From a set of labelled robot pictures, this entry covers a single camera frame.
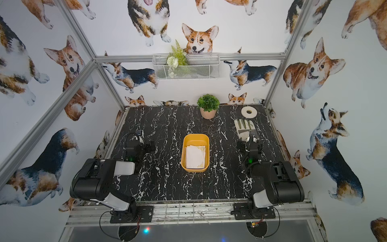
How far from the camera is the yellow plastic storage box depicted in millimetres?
879

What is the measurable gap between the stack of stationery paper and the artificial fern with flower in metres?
0.50

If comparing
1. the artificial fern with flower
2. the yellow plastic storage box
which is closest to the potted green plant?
the yellow plastic storage box

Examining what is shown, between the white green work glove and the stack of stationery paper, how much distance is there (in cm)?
29

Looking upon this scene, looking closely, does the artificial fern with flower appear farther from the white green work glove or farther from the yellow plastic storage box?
the white green work glove

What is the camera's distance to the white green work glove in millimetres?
1058

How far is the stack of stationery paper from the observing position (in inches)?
35.3

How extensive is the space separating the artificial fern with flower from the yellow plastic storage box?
44 centimetres

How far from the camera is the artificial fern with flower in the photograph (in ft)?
2.63

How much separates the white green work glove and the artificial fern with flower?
561 millimetres

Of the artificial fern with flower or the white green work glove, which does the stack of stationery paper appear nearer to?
the white green work glove

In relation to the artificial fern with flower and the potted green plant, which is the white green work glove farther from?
the artificial fern with flower

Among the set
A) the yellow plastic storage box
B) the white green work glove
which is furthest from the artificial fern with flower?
the white green work glove

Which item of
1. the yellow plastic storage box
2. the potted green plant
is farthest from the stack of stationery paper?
the potted green plant

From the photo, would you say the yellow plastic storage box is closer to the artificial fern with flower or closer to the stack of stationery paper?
the stack of stationery paper
